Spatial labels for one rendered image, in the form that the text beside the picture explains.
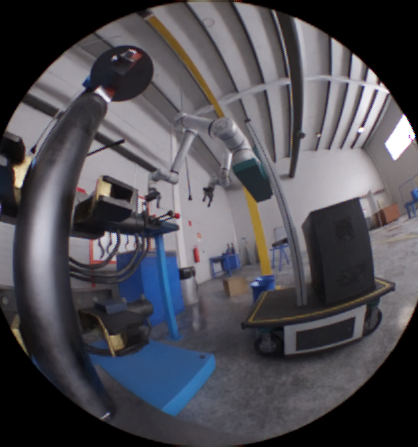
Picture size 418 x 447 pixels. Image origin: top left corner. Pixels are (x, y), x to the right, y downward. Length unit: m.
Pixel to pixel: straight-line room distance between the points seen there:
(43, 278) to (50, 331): 0.14
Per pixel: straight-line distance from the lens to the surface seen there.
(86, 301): 0.77
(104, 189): 0.51
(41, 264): 0.46
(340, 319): 0.88
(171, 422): 0.65
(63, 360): 0.52
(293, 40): 5.75
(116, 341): 0.50
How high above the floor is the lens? 0.70
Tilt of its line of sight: 15 degrees up
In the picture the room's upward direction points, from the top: 9 degrees counter-clockwise
